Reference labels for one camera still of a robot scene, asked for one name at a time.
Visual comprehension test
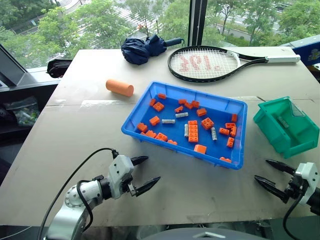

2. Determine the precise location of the orange foam cylinder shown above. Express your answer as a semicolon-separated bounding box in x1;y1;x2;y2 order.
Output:
105;79;135;98

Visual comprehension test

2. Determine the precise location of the black folded umbrella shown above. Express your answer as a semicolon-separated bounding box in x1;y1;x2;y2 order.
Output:
46;59;74;80

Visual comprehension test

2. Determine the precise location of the long black left arm cable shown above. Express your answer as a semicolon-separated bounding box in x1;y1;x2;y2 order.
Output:
37;147;119;240

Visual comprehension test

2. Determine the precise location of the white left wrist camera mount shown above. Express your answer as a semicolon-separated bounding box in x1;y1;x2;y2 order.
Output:
107;154;135;200

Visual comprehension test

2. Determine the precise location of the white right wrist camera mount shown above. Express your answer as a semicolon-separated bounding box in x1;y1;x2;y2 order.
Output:
294;162;320;206

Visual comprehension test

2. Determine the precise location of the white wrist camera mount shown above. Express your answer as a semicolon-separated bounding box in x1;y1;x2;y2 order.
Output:
294;162;320;206
107;154;135;200

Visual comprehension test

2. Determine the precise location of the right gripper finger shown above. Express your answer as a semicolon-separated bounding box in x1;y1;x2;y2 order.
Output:
265;159;298;176
253;175;288;200

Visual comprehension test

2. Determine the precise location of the green plastic bin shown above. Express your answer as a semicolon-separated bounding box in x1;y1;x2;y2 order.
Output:
252;96;320;160

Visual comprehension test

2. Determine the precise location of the blue plastic tray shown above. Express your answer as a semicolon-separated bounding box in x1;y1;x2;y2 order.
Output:
120;80;248;171

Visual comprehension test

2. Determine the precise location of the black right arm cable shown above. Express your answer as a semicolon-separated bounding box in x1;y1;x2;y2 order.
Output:
282;183;305;240

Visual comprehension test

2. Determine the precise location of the clear plastic bag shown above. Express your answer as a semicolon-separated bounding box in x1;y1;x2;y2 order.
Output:
1;96;40;126

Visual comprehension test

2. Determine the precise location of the short black left arm cable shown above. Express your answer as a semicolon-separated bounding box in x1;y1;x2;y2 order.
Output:
76;179;95;233

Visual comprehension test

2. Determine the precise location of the long orange toy brick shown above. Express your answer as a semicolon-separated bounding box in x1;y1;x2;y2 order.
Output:
187;120;200;144

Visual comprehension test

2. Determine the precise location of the black white tennis racket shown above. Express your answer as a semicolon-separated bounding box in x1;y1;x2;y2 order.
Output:
167;45;302;84

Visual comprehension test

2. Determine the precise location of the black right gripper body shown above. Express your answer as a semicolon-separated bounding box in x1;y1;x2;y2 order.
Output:
282;174;305;204

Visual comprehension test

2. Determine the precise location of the navy folded umbrella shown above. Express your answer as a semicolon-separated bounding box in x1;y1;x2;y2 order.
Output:
120;34;185;66

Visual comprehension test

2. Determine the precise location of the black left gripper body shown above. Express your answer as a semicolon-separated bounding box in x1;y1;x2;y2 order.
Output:
121;174;138;198

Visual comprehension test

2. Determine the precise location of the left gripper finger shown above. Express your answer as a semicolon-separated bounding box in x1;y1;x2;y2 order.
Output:
134;176;162;198
129;156;150;167

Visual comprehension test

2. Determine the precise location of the dark window frame post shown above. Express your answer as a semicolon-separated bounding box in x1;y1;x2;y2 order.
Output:
187;0;209;47

